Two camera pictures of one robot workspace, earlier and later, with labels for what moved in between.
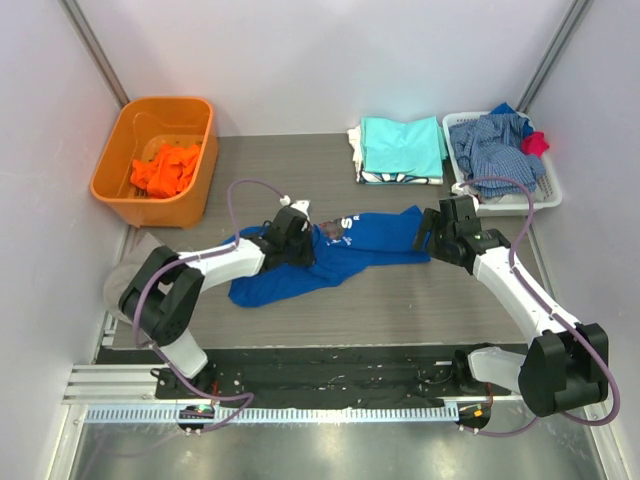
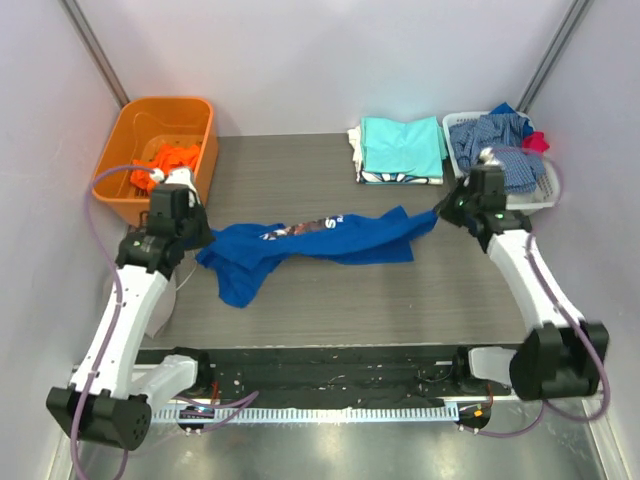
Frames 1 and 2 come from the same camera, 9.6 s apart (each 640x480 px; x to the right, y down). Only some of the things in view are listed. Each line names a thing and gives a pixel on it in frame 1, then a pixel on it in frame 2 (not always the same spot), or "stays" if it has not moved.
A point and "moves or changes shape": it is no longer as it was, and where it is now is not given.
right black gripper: [428, 230] -> [447, 209]
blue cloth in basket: [506, 108] stays
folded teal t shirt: [416, 147] stays
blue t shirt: [387, 237] moves or changes shape
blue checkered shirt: [492, 146] stays
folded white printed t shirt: [412, 177] stays
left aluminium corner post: [95, 51] stays
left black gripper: [306, 244] -> [198, 232]
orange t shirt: [168, 174] stays
